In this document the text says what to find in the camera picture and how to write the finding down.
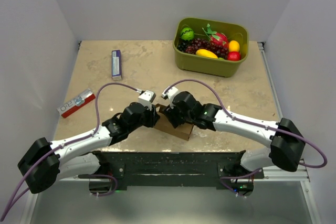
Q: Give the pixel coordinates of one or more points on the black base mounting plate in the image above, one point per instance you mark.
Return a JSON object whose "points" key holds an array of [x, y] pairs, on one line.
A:
{"points": [[167, 169]]}

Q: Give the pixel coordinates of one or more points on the green toy fruit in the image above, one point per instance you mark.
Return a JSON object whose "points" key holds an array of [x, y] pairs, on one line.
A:
{"points": [[187, 34]]}

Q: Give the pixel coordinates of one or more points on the purple toothpaste box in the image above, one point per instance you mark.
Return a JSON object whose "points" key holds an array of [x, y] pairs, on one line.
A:
{"points": [[116, 65]]}

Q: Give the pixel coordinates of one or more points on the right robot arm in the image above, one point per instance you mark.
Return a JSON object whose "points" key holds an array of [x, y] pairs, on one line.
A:
{"points": [[282, 144]]}

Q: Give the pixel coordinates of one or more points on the yellow toy mango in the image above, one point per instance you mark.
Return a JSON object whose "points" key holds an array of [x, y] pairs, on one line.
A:
{"points": [[206, 53]]}

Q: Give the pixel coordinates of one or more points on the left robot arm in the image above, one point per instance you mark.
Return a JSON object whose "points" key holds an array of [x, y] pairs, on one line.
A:
{"points": [[41, 164]]}

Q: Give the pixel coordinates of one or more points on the dark red toy grapes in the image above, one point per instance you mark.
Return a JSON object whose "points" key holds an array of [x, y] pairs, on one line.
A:
{"points": [[198, 43]]}

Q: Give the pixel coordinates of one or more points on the red white toothpaste box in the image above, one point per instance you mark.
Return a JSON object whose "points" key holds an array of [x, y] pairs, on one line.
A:
{"points": [[73, 105]]}

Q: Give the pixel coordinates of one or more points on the orange toy fruit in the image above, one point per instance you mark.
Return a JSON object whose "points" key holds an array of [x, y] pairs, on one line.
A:
{"points": [[234, 46]]}

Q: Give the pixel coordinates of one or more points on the green plastic bin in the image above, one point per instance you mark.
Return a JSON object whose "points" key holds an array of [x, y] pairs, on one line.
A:
{"points": [[219, 67]]}

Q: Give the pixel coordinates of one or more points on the brown cardboard paper box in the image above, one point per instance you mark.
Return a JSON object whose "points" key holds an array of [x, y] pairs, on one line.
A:
{"points": [[183, 131]]}

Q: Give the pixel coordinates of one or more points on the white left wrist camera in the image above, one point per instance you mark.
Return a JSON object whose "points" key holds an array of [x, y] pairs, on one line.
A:
{"points": [[146, 98]]}

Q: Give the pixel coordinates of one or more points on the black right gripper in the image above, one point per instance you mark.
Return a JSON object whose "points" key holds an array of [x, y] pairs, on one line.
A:
{"points": [[170, 113]]}

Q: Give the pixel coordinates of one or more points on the dark blue toy grapes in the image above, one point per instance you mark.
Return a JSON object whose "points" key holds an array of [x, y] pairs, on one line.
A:
{"points": [[182, 46]]}

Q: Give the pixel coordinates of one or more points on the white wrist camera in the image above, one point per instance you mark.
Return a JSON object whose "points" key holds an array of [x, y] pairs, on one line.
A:
{"points": [[169, 94], [146, 98]]}

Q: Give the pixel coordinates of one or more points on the pink toy dragon fruit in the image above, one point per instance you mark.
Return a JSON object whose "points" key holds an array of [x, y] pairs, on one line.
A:
{"points": [[217, 38]]}

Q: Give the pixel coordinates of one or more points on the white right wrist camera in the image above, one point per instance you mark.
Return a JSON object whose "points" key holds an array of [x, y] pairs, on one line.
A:
{"points": [[169, 94]]}

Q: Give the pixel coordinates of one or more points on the aluminium frame rail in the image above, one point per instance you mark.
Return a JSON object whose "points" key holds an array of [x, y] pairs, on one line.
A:
{"points": [[270, 80]]}

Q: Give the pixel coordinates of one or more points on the red toy apple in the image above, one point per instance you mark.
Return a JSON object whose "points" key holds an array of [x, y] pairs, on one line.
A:
{"points": [[234, 56]]}

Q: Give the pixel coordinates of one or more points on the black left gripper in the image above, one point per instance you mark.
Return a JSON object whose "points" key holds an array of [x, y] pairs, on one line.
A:
{"points": [[153, 117]]}

